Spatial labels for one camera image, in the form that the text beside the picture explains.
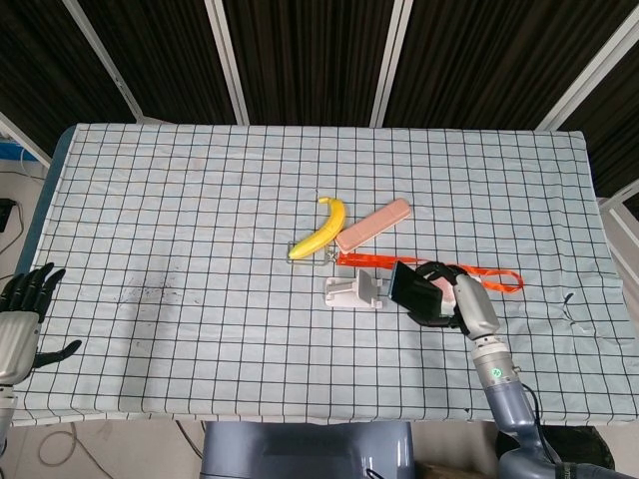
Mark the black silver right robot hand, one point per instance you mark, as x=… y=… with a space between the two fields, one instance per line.
x=474 y=307

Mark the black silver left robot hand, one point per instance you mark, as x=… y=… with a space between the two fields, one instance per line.
x=17 y=344

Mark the black smartphone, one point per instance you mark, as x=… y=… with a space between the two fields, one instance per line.
x=414 y=289

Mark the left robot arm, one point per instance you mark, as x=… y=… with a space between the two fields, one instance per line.
x=5 y=414

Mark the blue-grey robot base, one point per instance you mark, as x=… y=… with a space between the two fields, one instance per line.
x=304 y=451

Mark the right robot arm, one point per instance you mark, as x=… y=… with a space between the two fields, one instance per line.
x=504 y=394

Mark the white phone stand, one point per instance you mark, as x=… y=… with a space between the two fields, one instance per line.
x=349 y=294

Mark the pink rectangular case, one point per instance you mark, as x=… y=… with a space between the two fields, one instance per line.
x=373 y=224

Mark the black box device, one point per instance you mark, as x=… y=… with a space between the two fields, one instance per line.
x=6 y=214

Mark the yellow banana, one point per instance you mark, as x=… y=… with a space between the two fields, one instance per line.
x=332 y=227

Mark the black bag under table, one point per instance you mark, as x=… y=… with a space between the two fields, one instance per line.
x=584 y=446

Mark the checkered white tablecloth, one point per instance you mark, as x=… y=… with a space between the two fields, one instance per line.
x=199 y=224

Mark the white partition frame post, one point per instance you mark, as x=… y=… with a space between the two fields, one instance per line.
x=227 y=60
x=25 y=140
x=102 y=60
x=589 y=70
x=392 y=60

